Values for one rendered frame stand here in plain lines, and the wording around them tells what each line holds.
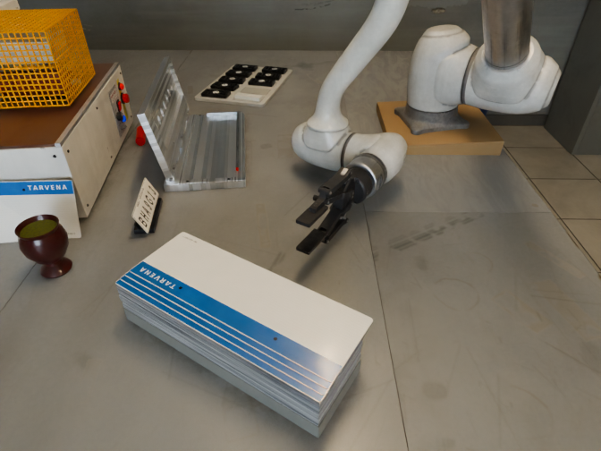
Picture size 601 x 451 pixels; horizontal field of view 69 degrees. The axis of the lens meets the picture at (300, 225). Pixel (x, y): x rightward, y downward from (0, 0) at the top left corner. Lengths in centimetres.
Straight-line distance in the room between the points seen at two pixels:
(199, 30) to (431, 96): 243
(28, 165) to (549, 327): 107
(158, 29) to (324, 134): 266
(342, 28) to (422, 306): 281
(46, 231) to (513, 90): 110
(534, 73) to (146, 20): 287
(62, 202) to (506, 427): 93
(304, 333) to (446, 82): 89
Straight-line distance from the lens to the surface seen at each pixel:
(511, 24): 110
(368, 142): 105
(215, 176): 116
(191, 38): 356
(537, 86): 128
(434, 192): 116
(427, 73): 134
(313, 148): 109
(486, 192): 121
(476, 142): 136
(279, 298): 70
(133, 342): 82
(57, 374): 83
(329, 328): 66
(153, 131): 110
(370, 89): 179
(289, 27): 344
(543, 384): 81
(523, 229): 111
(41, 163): 107
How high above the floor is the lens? 151
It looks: 37 degrees down
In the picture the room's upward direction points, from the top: straight up
